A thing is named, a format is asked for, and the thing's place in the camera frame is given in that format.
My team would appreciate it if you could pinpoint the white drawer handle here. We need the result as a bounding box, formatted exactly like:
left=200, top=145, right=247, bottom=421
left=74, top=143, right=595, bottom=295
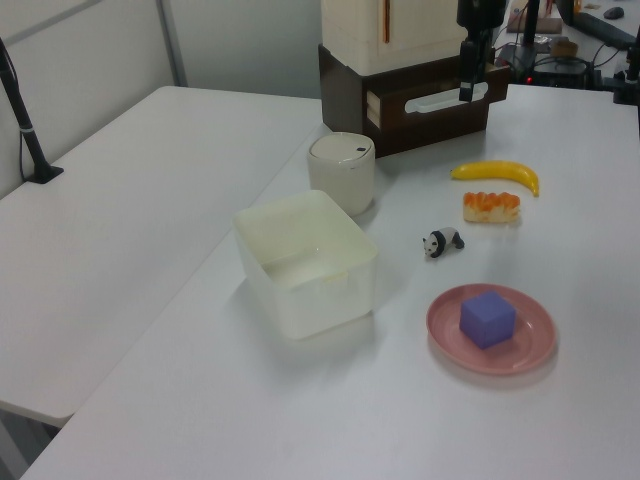
left=403, top=82, right=489, bottom=115

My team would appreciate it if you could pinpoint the white open plastic bin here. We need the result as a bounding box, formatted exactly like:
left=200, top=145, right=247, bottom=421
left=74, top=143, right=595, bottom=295
left=232, top=188, right=379, bottom=342

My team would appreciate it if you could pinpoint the black clamped pole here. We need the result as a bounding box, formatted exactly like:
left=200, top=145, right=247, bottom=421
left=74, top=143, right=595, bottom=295
left=0, top=37, right=65, bottom=185

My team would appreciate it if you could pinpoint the dark brown wooden cabinet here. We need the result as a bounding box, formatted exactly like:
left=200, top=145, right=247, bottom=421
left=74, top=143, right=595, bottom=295
left=318, top=43, right=511, bottom=160

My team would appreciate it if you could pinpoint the black device with red light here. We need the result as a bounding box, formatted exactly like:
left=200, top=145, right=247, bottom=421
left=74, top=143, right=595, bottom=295
left=528, top=56, right=592, bottom=87

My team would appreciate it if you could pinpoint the beige lidded trash can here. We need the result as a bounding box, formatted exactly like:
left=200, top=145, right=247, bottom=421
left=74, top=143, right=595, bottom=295
left=306, top=131, right=377, bottom=218

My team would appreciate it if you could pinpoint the pink plate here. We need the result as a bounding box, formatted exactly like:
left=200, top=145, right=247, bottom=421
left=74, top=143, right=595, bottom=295
left=426, top=283, right=558, bottom=376

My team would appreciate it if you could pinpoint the purple cube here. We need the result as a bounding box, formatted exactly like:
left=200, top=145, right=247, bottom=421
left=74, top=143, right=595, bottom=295
left=459, top=291, right=517, bottom=350

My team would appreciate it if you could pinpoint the black monitor stand pole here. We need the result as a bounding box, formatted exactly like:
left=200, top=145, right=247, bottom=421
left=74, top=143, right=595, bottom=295
left=521, top=0, right=542, bottom=50

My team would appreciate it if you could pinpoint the yellow toy banana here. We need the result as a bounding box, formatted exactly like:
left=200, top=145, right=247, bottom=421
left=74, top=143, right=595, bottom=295
left=449, top=159, right=541, bottom=198

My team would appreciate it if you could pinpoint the brown wooden drawer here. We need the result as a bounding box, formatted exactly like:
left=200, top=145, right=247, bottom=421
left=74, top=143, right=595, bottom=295
left=366, top=63, right=511, bottom=151

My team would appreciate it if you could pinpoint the orange topped sushi toy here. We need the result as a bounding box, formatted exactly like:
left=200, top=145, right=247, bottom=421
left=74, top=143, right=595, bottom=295
left=462, top=191, right=522, bottom=224

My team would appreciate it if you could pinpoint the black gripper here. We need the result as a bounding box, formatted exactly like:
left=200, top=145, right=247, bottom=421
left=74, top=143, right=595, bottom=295
left=456, top=0, right=507, bottom=104

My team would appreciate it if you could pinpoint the cream plastic storage box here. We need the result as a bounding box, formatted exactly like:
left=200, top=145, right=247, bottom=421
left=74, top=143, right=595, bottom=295
left=319, top=0, right=470, bottom=72

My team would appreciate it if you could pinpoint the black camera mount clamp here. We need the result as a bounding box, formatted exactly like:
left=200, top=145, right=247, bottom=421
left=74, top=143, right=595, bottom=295
left=611, top=42, right=640, bottom=106

